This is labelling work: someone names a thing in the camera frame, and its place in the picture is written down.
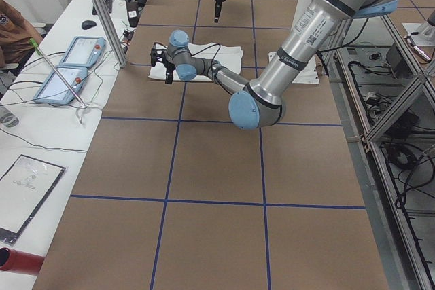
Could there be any upper blue teach pendant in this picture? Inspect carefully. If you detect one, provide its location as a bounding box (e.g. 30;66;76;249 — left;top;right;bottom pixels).
60;36;106;69

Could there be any aluminium frame rail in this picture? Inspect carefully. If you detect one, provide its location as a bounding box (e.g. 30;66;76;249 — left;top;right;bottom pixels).
331;14;435;290

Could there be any red cylinder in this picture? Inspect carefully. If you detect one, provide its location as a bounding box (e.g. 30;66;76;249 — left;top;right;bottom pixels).
1;247;45;276

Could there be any black framed sheet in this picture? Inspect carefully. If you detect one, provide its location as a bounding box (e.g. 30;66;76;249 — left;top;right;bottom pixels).
1;154;66;245

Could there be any black computer mouse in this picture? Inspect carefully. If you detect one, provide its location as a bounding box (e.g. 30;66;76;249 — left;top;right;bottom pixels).
81;20;97;30

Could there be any aluminium frame post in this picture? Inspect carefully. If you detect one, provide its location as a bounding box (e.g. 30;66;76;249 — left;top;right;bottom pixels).
92;0;126;68

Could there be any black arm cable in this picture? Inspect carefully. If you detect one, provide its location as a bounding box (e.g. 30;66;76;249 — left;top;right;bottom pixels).
152;41;222;67

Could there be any lower blue teach pendant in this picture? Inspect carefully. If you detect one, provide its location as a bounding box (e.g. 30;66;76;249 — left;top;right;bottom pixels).
33;65;88;105

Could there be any seated person brown shirt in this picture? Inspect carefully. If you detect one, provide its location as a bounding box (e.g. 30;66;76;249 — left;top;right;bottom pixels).
1;0;43;76

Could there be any white long-sleeve printed shirt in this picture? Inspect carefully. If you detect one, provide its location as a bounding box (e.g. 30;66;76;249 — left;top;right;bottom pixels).
149;43;244;82

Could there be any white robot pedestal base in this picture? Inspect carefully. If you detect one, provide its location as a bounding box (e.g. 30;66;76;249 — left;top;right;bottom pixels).
268;0;327;85

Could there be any blue teach pendant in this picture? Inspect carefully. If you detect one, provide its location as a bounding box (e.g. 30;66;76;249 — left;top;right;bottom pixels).
60;36;106;69
33;65;88;105

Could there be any green tipped metal rod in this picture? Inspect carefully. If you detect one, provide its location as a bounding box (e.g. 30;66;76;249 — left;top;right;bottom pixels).
29;38;87;107

